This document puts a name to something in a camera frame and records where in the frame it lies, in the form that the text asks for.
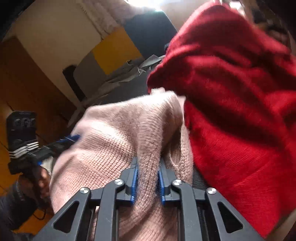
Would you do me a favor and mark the grey yellow blue cushion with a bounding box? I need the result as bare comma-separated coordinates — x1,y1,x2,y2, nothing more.
63,11,177,101

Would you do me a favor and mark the person's left hand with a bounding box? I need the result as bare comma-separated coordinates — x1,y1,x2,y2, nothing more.
18,166,51,204

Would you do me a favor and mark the pink knitted sweater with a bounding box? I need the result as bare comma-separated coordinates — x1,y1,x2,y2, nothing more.
50,89,193,240

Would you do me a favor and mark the grey garment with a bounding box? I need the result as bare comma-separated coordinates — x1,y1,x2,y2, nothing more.
68,54,163,128

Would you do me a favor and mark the red knitted garment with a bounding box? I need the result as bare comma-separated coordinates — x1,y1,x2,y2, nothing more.
147,1,295,237

